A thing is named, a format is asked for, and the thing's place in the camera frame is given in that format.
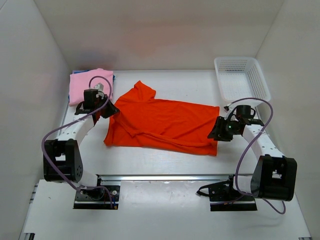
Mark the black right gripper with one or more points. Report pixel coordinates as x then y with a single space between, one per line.
217 133

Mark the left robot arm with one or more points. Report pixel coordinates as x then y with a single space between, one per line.
62 160

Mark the blue folded t shirt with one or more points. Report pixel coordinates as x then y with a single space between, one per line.
114 76

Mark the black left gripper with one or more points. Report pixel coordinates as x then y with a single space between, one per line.
113 110

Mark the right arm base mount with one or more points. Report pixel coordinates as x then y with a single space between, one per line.
224 198

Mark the pink folded t shirt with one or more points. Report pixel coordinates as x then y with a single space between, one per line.
85 85

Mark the orange t shirt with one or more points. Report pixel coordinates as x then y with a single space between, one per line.
147 122

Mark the white perforated plastic basket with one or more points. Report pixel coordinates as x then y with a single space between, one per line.
241 77

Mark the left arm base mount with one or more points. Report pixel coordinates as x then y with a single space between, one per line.
98 199

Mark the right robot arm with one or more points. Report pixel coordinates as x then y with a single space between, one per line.
274 176

